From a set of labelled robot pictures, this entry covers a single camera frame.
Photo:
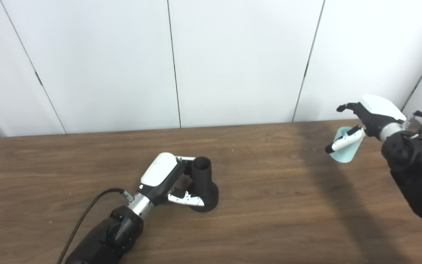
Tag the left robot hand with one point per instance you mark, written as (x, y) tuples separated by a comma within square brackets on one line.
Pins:
[(158, 172)]

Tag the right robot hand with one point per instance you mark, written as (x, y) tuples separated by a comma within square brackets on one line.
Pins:
[(379, 113)]

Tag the black nozzle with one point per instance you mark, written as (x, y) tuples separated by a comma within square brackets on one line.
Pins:
[(202, 179)]

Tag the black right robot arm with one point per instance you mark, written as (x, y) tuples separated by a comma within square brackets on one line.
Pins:
[(416, 176)]

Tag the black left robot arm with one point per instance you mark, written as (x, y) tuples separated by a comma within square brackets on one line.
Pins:
[(104, 238)]

